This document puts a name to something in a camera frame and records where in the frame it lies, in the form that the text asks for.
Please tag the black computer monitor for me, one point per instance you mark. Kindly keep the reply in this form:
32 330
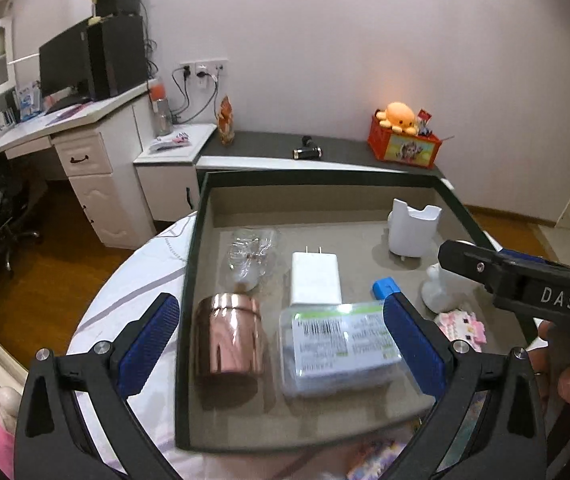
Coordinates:
65 65

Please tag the purple mouse pad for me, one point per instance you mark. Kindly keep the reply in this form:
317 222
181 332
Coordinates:
67 114

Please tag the white side cabinet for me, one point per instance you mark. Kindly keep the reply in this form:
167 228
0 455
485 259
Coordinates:
170 190

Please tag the red toy crate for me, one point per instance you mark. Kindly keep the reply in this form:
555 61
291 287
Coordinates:
407 150

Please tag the rose gold metal canister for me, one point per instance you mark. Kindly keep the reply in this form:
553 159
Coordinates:
227 335

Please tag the brown-haired block figure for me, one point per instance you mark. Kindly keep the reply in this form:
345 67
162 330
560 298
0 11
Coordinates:
462 327

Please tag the clear plastic box with label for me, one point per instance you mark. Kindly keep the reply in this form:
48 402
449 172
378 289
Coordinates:
335 350

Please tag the bottle with orange lid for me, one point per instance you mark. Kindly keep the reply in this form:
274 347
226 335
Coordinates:
161 110

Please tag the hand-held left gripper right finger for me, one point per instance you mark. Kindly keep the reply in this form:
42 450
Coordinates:
415 345

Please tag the white desk with drawers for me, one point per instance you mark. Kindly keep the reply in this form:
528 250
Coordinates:
100 195

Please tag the pink box with black rim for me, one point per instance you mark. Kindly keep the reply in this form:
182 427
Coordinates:
345 230

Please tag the white wall socket strip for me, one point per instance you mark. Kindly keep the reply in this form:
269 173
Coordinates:
205 66

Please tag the blue plastic piece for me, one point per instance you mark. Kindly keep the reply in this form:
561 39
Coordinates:
384 290

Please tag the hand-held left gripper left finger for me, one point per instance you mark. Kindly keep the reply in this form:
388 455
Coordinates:
150 345

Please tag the brown figurine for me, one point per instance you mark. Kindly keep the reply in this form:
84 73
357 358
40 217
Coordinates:
226 122

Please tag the white cup-shaped holder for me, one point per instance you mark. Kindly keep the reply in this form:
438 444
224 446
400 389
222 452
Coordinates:
412 235

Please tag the orange octopus plush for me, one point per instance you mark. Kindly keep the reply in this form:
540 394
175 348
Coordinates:
397 117

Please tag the black cylinder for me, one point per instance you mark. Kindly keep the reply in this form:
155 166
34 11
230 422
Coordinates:
306 152

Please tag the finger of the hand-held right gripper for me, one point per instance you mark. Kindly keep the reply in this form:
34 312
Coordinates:
525 256
470 262

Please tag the blue white boxes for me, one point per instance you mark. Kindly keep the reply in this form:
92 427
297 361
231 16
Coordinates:
29 102

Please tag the white plug charger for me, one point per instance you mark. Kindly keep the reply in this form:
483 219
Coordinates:
315 280

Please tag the small beige gadget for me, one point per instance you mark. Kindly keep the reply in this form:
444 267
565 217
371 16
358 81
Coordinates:
95 5

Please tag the printed papers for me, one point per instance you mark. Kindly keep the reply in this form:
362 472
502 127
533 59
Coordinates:
170 142

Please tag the small red white toy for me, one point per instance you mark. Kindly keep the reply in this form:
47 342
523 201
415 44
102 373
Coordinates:
426 122

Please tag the clear plastic pouch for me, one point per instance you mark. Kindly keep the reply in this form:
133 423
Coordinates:
250 260

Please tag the pastel pink block figure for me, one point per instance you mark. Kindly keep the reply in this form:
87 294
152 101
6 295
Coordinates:
372 460

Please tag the black office chair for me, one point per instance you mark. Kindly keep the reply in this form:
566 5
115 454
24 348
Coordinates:
7 210

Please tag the black computer tower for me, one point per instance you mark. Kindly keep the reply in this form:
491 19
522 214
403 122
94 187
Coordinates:
117 57

